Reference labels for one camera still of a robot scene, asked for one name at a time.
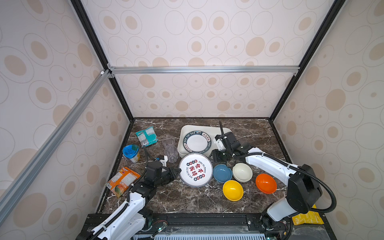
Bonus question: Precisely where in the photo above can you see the green rim Hao Wei plate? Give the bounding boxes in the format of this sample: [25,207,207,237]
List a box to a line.
[183,131,212,154]

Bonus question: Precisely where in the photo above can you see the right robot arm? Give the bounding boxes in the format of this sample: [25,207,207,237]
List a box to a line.
[216,139,337,222]

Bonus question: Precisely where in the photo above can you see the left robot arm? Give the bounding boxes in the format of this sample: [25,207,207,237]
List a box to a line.
[76,161,182,240]

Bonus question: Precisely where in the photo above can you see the white plastic bin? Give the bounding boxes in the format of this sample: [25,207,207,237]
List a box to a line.
[178,125,224,158]

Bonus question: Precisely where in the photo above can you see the clear plastic cup front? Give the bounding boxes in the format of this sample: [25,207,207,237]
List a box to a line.
[165,145,179,163]

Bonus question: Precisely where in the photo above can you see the clear plastic cup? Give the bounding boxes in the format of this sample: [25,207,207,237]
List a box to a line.
[165,145,179,163]
[162,138,176,149]

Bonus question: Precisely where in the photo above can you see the white plate red green characters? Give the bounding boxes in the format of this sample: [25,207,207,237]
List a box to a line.
[179,154,213,188]

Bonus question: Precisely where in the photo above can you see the cream white bowl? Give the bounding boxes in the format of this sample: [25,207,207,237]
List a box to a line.
[232,163,253,183]

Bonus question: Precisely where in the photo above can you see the blue bowl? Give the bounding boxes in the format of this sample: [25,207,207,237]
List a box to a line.
[213,164,233,183]

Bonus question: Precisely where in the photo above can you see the clear plastic cup rear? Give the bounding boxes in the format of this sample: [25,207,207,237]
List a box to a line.
[162,138,176,149]

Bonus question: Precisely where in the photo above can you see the orange snack packet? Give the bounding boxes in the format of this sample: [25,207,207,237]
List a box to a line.
[106,167,141,198]

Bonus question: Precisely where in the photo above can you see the blue lidded cup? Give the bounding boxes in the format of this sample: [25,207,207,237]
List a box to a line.
[122,145,140,163]

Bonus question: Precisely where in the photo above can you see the green snack packet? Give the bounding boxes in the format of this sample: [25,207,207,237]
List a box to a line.
[136,127,158,147]

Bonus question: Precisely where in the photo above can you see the yellow bowl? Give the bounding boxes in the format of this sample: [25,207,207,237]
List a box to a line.
[223,180,244,202]

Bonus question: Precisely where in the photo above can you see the orange bowl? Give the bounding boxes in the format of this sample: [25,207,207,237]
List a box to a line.
[255,174,277,194]

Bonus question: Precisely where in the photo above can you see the yellow snack bag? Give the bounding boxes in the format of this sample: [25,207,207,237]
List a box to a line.
[292,211,324,226]

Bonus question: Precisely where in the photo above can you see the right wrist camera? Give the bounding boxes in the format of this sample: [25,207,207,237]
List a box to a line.
[215,132,241,151]

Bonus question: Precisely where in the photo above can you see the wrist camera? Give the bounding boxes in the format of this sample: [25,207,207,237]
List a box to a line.
[158,155,168,167]
[215,132,241,151]

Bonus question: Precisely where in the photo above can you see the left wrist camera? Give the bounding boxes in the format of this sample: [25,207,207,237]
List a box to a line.
[158,155,168,167]

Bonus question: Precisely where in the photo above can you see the horizontal aluminium rail back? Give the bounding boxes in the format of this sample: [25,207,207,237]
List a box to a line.
[111,66,300,75]

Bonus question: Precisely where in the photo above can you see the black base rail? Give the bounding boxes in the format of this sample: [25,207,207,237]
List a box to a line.
[78,212,337,240]

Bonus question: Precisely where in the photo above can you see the aluminium rail left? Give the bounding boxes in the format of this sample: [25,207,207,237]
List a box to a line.
[1,69,112,224]

